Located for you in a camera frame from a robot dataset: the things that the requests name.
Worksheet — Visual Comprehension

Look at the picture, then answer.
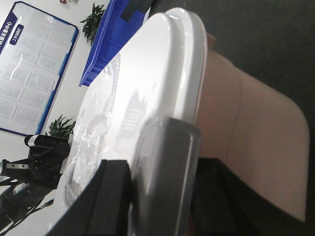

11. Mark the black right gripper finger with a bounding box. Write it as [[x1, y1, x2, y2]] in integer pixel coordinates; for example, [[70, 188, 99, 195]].
[[191, 158, 315, 236]]

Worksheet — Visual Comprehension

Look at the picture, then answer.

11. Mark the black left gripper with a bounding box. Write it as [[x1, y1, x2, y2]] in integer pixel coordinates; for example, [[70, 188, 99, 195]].
[[0, 135, 132, 236]]

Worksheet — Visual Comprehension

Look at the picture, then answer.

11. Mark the white plastic storage bin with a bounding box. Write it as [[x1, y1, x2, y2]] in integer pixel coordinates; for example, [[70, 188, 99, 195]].
[[197, 34, 310, 221]]

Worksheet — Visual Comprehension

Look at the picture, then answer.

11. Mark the white bin lid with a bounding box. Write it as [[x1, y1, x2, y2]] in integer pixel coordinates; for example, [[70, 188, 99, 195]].
[[63, 7, 210, 236]]

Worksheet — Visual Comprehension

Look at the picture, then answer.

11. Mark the green potted plant lower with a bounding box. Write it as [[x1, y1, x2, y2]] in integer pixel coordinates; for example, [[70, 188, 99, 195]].
[[45, 115, 76, 140]]

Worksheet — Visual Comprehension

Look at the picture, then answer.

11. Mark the green potted plant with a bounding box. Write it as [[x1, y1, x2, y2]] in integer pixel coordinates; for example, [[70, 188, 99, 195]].
[[45, 115, 76, 140], [80, 3, 106, 46]]

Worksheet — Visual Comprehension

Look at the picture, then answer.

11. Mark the blue plastic crate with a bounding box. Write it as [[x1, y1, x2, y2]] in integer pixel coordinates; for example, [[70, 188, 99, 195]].
[[79, 0, 154, 86]]

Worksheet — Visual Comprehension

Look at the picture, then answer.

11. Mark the green potted plant upper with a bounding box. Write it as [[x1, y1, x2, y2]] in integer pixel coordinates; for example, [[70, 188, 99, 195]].
[[80, 3, 106, 46]]

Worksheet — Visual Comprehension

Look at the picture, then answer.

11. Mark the blue framed wall poster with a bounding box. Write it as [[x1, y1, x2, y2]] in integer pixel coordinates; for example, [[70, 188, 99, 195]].
[[0, 1, 78, 136]]

